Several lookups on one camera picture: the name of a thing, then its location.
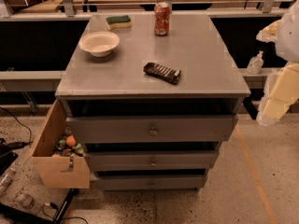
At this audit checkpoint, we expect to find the bottom grey drawer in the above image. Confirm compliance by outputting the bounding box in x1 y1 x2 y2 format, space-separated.
95 175 207 190

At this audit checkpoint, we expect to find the grey drawer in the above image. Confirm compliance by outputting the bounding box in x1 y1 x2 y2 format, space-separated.
95 175 207 190
85 150 219 172
66 115 237 144

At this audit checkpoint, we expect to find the orange fruit in box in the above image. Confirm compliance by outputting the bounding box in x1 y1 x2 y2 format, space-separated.
65 135 77 147

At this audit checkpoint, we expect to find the top grey drawer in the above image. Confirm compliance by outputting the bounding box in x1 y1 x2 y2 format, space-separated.
66 115 237 144

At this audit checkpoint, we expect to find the white paper bowl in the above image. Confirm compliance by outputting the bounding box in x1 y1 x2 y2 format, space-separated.
78 31 120 57

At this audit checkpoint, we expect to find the plastic bottle on floor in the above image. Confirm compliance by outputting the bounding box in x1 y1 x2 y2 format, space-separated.
0 168 16 195

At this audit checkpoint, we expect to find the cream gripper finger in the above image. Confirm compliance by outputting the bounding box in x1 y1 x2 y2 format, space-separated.
256 63 299 126
256 20 279 43

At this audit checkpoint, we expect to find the green yellow sponge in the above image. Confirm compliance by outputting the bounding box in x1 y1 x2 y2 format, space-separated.
106 15 132 30

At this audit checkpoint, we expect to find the grey drawer cabinet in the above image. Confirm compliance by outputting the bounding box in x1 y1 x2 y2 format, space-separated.
56 12 249 180

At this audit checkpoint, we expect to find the black stand on floor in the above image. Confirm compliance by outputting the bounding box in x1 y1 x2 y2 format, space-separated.
0 189 78 224

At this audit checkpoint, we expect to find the red soda can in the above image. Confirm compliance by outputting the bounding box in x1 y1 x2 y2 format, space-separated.
154 2 170 35

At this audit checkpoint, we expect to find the black cable on floor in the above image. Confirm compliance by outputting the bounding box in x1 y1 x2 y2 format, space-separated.
0 106 34 147

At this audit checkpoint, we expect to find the clear sanitizer bottle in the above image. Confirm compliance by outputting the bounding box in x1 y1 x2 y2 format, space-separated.
247 50 263 75

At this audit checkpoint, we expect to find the middle grey drawer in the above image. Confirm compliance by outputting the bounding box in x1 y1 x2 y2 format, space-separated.
85 150 219 172

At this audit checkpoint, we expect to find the wooden side box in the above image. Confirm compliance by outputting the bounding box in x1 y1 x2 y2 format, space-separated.
31 100 90 189

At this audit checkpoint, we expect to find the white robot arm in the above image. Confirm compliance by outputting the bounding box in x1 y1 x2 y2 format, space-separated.
256 0 299 126

